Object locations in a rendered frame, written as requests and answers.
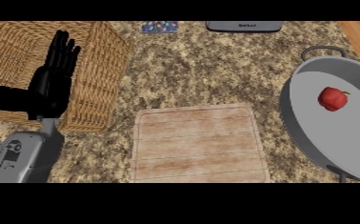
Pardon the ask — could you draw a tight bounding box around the orange wooden board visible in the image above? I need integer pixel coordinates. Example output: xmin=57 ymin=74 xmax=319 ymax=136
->
xmin=336 ymin=21 xmax=360 ymax=57

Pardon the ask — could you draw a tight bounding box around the grey pot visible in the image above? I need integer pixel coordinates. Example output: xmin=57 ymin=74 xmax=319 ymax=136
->
xmin=278 ymin=45 xmax=360 ymax=182

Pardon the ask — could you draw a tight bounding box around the grey appliance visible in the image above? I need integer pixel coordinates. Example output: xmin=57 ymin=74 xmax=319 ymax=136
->
xmin=203 ymin=21 xmax=284 ymax=33

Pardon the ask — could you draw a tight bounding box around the wicker basket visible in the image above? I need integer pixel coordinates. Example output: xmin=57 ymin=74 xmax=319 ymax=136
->
xmin=0 ymin=21 xmax=132 ymax=133

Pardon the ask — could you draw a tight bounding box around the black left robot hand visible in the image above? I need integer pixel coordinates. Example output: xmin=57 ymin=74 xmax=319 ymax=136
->
xmin=0 ymin=30 xmax=82 ymax=121

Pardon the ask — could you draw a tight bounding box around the dark blue patterned box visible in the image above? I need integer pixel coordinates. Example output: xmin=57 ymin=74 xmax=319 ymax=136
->
xmin=139 ymin=21 xmax=179 ymax=33

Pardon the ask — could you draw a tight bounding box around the pale wooden cutting board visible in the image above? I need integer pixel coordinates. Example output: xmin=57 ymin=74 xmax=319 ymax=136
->
xmin=129 ymin=103 xmax=272 ymax=184

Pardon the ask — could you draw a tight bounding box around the red bell pepper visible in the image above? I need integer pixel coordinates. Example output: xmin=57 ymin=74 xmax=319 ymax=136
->
xmin=315 ymin=86 xmax=350 ymax=112

